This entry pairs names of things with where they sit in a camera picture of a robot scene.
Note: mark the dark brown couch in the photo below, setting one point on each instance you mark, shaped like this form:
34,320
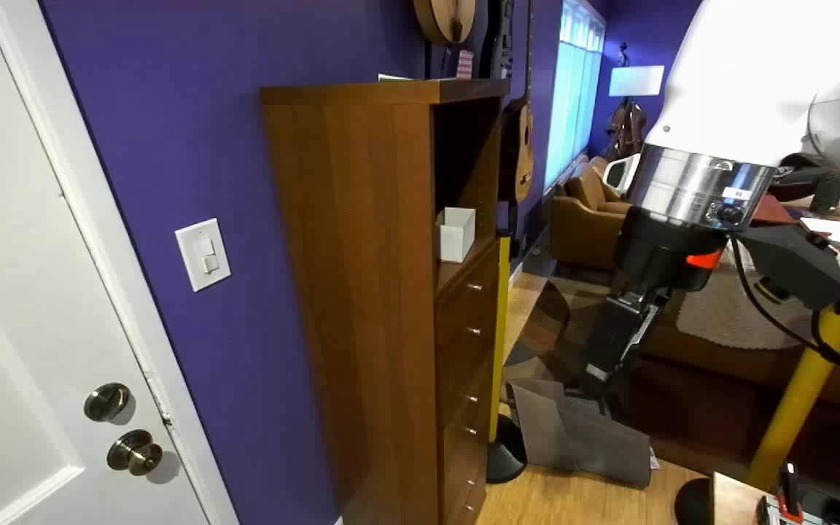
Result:
714,388

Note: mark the white screen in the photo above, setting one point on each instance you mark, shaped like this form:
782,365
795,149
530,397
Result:
638,79

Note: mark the small pink box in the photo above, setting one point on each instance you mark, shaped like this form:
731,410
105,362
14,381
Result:
466,64

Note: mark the wooden drawer with two knobs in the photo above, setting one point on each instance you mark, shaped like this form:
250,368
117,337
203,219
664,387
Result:
466,410
461,484
466,317

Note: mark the white light switch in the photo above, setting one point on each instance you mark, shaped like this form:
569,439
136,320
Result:
203,255

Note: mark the yellow pole with black clamp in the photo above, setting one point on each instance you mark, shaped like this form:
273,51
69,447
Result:
810,388

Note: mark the brown leather armchair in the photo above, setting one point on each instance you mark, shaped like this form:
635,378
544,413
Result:
584,229

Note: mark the white door with knobs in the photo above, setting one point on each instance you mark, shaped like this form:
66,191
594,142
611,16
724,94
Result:
101,193

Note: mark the bright window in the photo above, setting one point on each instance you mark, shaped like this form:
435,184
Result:
572,98

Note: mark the brown wooden dresser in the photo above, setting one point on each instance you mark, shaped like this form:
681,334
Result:
364,293

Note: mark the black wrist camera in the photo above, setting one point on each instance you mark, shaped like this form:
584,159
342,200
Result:
789,263

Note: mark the small white box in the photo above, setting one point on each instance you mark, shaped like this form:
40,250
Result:
455,235

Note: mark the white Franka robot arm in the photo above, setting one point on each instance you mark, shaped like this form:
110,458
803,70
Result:
759,78

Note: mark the black hanging instrument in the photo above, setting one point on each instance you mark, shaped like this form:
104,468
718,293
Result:
501,40

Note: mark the small wooden table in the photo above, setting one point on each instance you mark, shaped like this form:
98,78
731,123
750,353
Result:
735,500

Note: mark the white panel door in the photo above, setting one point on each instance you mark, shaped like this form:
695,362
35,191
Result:
30,293

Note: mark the beige blanket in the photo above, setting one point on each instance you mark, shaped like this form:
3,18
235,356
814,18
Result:
721,317

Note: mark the brown acoustic guitar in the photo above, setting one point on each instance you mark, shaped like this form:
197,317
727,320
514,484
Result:
523,146

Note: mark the metal deadbolt knob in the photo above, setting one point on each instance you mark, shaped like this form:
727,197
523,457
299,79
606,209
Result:
105,401

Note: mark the round wooden object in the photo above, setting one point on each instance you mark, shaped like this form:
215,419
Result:
445,18

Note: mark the plain yellow pole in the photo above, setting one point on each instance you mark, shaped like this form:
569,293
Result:
501,340

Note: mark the black round pole base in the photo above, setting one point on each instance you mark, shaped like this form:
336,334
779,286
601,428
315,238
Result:
506,457
695,503

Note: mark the grey cloth on floor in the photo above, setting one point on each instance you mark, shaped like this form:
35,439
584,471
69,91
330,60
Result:
575,439

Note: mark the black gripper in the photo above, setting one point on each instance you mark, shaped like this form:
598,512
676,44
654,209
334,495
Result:
664,253

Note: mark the metal door knob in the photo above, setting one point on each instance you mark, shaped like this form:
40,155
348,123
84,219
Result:
136,454

